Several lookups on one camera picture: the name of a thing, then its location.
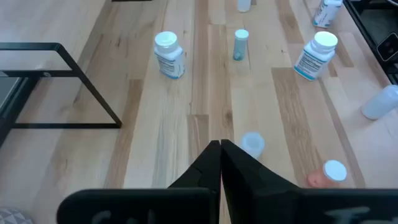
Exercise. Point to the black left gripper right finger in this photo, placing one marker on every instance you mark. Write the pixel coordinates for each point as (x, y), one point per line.
(264, 202)

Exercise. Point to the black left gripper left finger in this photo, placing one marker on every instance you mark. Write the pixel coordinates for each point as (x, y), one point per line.
(186, 205)

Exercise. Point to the translucent white vial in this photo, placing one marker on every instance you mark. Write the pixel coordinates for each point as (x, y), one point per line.
(252, 144)
(381, 104)

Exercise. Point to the white melatonin bottle blue label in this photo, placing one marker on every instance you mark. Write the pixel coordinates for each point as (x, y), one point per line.
(169, 57)
(325, 14)
(314, 59)

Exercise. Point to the teal vial white cap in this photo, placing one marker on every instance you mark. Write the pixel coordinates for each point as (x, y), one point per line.
(240, 46)

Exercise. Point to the yellow vial white cap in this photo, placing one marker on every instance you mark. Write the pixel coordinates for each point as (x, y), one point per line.
(244, 4)

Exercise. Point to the succulent in triangle-patterned pot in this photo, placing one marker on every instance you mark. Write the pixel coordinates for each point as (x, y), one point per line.
(12, 216)

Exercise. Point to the wooden shelf black metal frame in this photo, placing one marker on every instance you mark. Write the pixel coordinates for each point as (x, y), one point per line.
(93, 90)

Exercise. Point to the black aluminium frame rail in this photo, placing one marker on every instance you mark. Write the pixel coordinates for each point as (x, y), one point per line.
(357, 18)

